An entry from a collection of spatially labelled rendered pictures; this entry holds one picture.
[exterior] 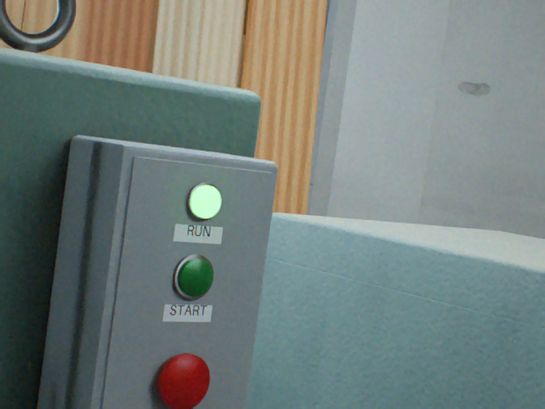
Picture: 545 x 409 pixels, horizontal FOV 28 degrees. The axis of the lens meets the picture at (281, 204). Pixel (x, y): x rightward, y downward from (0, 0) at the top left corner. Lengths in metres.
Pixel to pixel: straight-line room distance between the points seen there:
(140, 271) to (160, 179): 0.05
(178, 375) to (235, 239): 0.08
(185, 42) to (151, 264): 1.77
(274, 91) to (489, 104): 0.70
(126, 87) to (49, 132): 0.05
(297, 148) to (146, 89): 1.90
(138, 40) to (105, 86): 1.67
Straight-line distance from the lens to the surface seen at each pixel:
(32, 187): 0.60
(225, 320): 0.60
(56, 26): 0.72
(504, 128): 2.90
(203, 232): 0.58
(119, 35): 2.25
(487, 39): 2.98
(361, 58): 2.84
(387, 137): 2.93
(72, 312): 0.59
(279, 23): 2.48
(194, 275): 0.57
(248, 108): 0.66
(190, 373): 0.58
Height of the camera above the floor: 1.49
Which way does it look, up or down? 3 degrees down
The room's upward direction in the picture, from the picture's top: 8 degrees clockwise
